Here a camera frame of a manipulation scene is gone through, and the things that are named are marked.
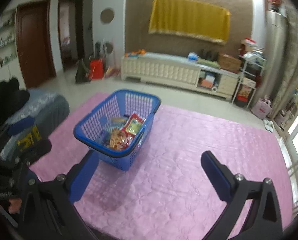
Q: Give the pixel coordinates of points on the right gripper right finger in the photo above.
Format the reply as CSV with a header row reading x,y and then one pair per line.
x,y
219,175

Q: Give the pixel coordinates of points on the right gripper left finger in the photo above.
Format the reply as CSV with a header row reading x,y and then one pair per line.
x,y
79,176

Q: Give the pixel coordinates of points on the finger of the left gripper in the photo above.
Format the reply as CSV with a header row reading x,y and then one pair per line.
x,y
9,130
29,155

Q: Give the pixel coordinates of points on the small orange noodle snack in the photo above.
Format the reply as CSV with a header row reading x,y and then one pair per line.
x,y
120,140

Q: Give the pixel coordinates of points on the blue plastic basket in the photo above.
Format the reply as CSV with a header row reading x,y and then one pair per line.
x,y
120,103

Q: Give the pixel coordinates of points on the teal striped snack bag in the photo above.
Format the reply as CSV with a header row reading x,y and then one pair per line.
x,y
116,123

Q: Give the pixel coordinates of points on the red green snack bag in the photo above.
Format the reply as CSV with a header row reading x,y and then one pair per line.
x,y
133,126

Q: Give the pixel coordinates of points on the blue Doublemint gum pack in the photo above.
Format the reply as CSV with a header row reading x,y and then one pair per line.
x,y
104,138

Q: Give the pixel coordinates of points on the pink table cloth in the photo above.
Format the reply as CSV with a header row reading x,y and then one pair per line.
x,y
166,194

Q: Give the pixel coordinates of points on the white slippers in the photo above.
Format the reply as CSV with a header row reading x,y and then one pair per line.
x,y
269,126

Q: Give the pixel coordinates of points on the pink tote bag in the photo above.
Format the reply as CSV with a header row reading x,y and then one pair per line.
x,y
262,108

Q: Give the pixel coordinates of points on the black bag on floor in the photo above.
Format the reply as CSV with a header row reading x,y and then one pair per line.
x,y
83,71

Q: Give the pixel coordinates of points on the red bag on floor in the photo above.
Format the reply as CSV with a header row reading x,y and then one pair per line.
x,y
96,69

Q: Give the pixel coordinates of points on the cream TV cabinet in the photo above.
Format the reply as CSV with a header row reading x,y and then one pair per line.
x,y
179,72

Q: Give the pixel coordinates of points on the brown wooden door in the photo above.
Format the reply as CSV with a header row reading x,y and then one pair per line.
x,y
33,43

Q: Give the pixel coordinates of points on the cardboard box on cabinet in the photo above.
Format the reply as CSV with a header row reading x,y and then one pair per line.
x,y
229,63

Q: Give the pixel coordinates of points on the green folded towel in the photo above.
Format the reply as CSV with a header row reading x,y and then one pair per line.
x,y
213,64

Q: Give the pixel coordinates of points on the white metal shelf rack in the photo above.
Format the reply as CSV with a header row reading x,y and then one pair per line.
x,y
251,70

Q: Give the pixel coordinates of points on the blue tissue pack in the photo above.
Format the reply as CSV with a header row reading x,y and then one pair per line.
x,y
193,57

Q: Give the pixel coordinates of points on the oranges on cabinet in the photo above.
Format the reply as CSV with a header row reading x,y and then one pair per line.
x,y
136,53

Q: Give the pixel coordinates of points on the silver standing air conditioner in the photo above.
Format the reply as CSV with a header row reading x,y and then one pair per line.
x,y
276,34

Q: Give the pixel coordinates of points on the yellow cloth cover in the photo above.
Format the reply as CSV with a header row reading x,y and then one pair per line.
x,y
189,18

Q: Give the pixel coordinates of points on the patterned curtain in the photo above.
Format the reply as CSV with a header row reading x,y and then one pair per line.
x,y
290,65

